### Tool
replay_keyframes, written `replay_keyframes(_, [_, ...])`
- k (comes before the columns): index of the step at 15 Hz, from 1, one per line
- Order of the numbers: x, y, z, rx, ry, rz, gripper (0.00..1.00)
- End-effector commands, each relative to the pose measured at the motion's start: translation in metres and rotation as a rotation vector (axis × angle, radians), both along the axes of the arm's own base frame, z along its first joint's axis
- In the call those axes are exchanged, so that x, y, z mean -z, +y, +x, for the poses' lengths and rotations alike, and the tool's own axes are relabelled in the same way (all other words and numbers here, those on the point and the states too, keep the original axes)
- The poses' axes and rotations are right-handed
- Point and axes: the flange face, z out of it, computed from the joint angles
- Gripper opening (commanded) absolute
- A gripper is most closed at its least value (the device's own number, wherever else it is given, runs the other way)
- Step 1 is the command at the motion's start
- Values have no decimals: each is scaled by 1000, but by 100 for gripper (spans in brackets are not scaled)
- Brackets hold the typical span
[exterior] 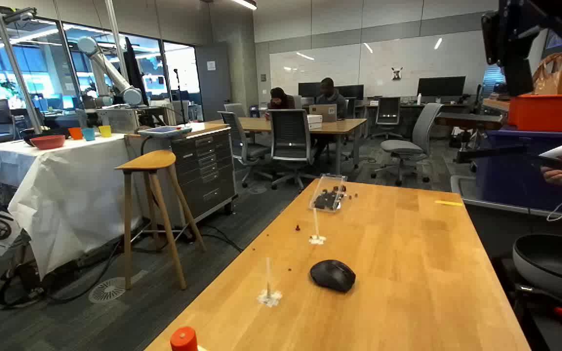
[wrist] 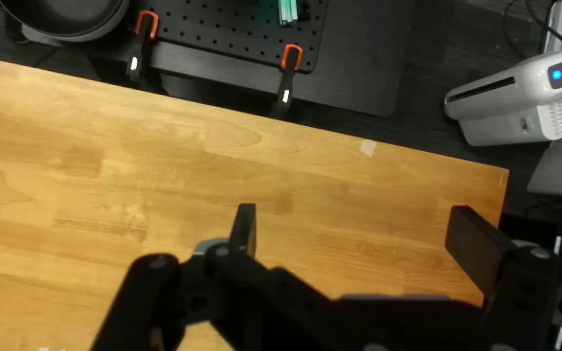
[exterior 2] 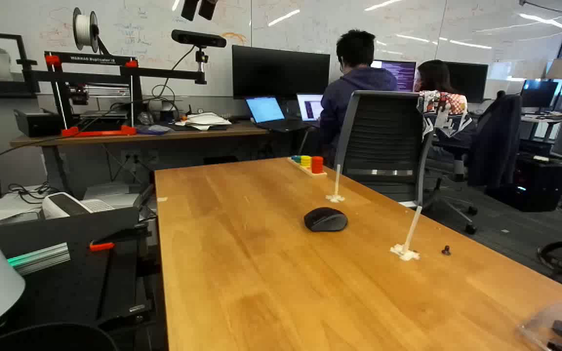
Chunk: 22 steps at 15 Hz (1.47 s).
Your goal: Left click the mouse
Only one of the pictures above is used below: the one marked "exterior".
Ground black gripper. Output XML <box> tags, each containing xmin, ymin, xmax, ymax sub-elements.
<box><xmin>480</xmin><ymin>0</ymin><xmax>540</xmax><ymax>100</ymax></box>

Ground white handheld controller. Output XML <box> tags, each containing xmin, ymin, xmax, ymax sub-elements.
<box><xmin>539</xmin><ymin>143</ymin><xmax>562</xmax><ymax>162</ymax></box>

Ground black computer mouse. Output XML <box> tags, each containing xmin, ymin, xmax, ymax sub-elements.
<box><xmin>308</xmin><ymin>258</ymin><xmax>357</xmax><ymax>295</ymax></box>

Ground white paper sheet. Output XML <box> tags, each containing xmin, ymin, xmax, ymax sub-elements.
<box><xmin>527</xmin><ymin>28</ymin><xmax>550</xmax><ymax>75</ymax></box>

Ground tan paper bag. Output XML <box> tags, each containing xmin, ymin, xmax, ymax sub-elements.
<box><xmin>529</xmin><ymin>49</ymin><xmax>562</xmax><ymax>98</ymax></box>

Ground orange plastic bin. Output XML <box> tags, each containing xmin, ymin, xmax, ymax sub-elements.
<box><xmin>507</xmin><ymin>90</ymin><xmax>562</xmax><ymax>135</ymax></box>

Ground wide black monitor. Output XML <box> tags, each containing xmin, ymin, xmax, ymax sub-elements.
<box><xmin>416</xmin><ymin>75</ymin><xmax>468</xmax><ymax>102</ymax></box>

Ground dark wooden side desk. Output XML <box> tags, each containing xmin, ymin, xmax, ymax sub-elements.
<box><xmin>435</xmin><ymin>110</ymin><xmax>507</xmax><ymax>133</ymax></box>

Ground light gray swivel chair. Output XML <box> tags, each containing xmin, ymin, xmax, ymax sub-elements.
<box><xmin>379</xmin><ymin>102</ymin><xmax>445</xmax><ymax>188</ymax></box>

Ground small black office chair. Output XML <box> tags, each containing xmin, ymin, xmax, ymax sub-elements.
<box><xmin>373</xmin><ymin>96</ymin><xmax>404</xmax><ymax>129</ymax></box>

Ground small black monitor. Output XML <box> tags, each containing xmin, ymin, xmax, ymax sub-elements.
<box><xmin>336</xmin><ymin>82</ymin><xmax>367</xmax><ymax>102</ymax></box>
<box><xmin>295</xmin><ymin>81</ymin><xmax>326</xmax><ymax>100</ymax></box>

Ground gray utility cart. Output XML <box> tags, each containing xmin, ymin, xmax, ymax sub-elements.
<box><xmin>449</xmin><ymin>174</ymin><xmax>562</xmax><ymax>260</ymax></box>

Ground seated person dark shirt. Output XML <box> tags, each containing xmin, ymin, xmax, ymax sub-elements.
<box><xmin>312</xmin><ymin>77</ymin><xmax>349</xmax><ymax>121</ymax></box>

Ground long wooden office desk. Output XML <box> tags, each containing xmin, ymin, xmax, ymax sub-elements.
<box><xmin>201</xmin><ymin>116</ymin><xmax>369</xmax><ymax>176</ymax></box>

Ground silver laptop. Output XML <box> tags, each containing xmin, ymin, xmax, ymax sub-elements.
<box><xmin>306</xmin><ymin>102</ymin><xmax>339</xmax><ymax>123</ymax></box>

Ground dark gray frying pan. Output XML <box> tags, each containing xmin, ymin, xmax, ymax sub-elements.
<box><xmin>511</xmin><ymin>233</ymin><xmax>562</xmax><ymax>307</ymax></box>

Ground seated person dark hair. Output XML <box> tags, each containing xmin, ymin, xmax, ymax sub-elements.
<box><xmin>265</xmin><ymin>86</ymin><xmax>297</xmax><ymax>112</ymax></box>

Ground black mesh office chair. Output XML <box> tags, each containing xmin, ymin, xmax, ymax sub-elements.
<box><xmin>267</xmin><ymin>108</ymin><xmax>316</xmax><ymax>192</ymax></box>

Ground clear bag dark pieces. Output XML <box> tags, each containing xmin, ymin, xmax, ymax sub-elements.
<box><xmin>310</xmin><ymin>172</ymin><xmax>349</xmax><ymax>215</ymax></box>

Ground gray office chair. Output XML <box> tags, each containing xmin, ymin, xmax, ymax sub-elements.
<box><xmin>217</xmin><ymin>110</ymin><xmax>273</xmax><ymax>190</ymax></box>

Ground gray drawer cabinet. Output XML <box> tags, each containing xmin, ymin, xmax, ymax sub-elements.
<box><xmin>168</xmin><ymin>125</ymin><xmax>238</xmax><ymax>225</ymax></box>

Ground gray tray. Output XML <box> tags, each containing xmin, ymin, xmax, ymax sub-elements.
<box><xmin>137</xmin><ymin>123</ymin><xmax>193</xmax><ymax>139</ymax></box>

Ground wooden bar stool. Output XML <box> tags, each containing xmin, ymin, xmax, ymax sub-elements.
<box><xmin>115</xmin><ymin>149</ymin><xmax>207</xmax><ymax>293</ymax></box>

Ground orange bottle cap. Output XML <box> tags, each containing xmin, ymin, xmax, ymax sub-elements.
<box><xmin>168</xmin><ymin>326</ymin><xmax>201</xmax><ymax>351</ymax></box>

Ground white tablecloth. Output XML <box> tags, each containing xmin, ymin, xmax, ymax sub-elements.
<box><xmin>0</xmin><ymin>133</ymin><xmax>160</xmax><ymax>279</ymax></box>

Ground red bowl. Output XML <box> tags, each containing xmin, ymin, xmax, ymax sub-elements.
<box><xmin>29</xmin><ymin>133</ymin><xmax>68</xmax><ymax>153</ymax></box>

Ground wall whiteboard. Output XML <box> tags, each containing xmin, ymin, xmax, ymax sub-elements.
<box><xmin>267</xmin><ymin>30</ymin><xmax>492</xmax><ymax>102</ymax></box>

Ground red handled tool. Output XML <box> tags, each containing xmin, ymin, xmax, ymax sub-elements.
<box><xmin>513</xmin><ymin>281</ymin><xmax>562</xmax><ymax>322</ymax></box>

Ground black floor cables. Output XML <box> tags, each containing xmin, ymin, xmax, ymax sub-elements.
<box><xmin>0</xmin><ymin>223</ymin><xmax>244</xmax><ymax>313</ymax></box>

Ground metal frame pole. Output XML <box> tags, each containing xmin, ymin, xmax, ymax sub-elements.
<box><xmin>0</xmin><ymin>0</ymin><xmax>43</xmax><ymax>137</ymax></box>

